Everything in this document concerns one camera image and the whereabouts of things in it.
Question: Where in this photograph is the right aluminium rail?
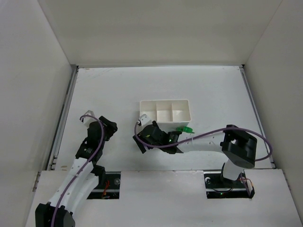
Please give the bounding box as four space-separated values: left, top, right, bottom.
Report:
239 64 271 154

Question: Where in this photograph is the aluminium rail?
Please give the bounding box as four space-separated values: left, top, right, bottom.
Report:
43 64 79 170
239 64 271 154

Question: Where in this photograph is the left aluminium rail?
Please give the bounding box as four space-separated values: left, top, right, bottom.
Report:
43 64 79 170

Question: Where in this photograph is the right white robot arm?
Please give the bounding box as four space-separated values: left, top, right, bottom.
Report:
133 121 257 181

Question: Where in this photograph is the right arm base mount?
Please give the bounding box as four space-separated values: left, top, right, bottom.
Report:
204 171 255 199

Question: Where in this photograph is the white three-compartment tray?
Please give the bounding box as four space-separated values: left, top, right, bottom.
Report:
139 99 191 131

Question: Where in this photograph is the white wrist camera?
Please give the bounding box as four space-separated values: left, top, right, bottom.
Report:
138 114 152 127
80 110 95 128

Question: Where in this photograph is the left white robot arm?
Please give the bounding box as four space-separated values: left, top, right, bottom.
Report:
35 114 118 227

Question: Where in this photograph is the green lego brick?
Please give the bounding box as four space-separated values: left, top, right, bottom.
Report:
176 126 194 134

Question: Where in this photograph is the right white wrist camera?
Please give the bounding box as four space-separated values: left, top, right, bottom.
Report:
138 114 152 127

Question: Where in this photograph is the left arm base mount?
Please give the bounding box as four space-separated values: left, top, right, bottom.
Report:
87 172 121 200

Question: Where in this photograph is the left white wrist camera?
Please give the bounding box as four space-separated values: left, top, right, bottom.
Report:
80 110 95 128

